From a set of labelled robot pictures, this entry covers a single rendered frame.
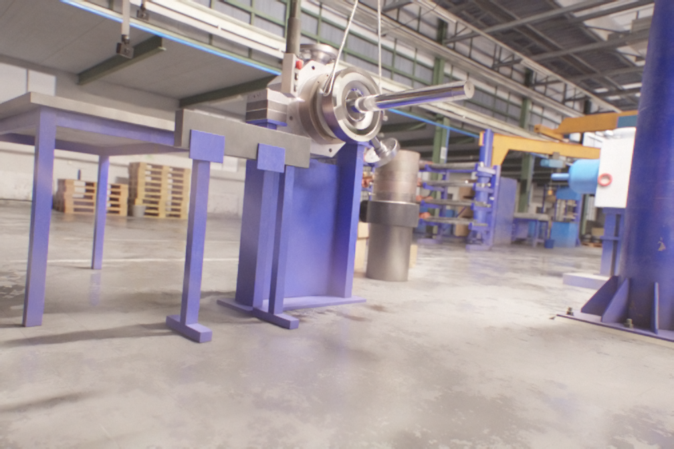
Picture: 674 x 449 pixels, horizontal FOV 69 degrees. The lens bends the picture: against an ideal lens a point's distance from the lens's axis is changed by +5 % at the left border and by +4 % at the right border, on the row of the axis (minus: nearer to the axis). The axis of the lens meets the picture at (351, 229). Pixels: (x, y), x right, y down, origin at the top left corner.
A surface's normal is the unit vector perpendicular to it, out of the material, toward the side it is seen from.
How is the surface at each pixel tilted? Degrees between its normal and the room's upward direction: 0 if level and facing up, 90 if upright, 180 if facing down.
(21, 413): 0
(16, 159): 90
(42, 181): 90
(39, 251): 90
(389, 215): 90
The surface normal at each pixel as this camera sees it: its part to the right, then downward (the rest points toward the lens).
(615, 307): 0.35, 0.07
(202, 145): 0.70, 0.08
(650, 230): -0.69, -0.04
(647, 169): -0.87, -0.06
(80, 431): 0.09, -1.00
